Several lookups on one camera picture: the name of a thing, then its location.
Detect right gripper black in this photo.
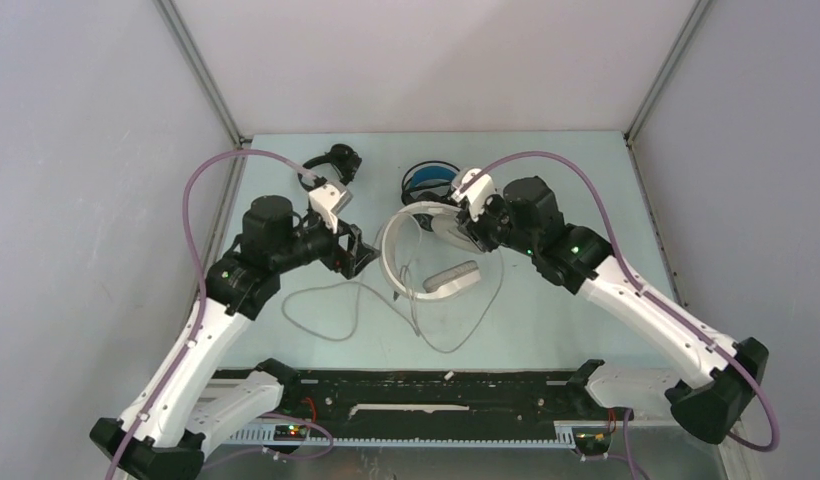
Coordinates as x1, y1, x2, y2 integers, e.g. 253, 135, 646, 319
455, 190, 538, 257

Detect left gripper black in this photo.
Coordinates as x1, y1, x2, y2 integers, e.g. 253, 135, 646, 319
272, 208, 379, 279

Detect white gaming headphones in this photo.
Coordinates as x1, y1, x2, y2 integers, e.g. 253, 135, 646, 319
280, 201, 507, 356

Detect large black blue headphones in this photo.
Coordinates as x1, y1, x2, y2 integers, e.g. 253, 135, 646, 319
400, 160, 460, 206

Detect small black headphones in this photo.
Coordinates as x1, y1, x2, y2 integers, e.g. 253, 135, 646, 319
303, 143, 362, 187

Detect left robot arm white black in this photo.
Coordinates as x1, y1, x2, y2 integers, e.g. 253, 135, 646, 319
90, 195, 379, 479

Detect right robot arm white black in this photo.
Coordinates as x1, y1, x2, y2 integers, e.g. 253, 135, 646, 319
451, 171, 769, 445

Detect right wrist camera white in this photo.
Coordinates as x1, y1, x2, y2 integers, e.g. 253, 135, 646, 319
449, 168, 496, 222

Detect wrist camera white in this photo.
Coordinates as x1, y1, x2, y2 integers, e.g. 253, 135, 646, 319
449, 168, 496, 222
308, 182, 353, 234

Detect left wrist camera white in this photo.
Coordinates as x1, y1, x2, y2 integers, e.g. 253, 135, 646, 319
308, 182, 353, 234

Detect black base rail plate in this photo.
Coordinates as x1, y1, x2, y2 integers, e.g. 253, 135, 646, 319
270, 361, 625, 440

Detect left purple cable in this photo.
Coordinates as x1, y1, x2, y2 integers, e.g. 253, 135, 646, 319
103, 148, 335, 480

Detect purple cable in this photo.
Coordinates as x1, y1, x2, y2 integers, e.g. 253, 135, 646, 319
103, 148, 335, 480
452, 150, 781, 480

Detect white slotted cable duct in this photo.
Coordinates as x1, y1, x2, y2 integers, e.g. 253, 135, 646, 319
223, 423, 612, 450

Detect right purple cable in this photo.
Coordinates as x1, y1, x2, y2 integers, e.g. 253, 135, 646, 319
452, 150, 781, 480

